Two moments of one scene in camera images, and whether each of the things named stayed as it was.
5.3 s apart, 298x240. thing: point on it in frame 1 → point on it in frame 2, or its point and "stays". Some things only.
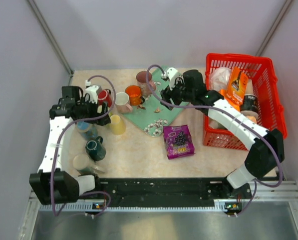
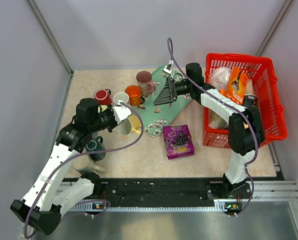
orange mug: (134, 92) stays
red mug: (104, 95) stays
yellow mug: (118, 125) → (136, 124)
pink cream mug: (122, 99) stays
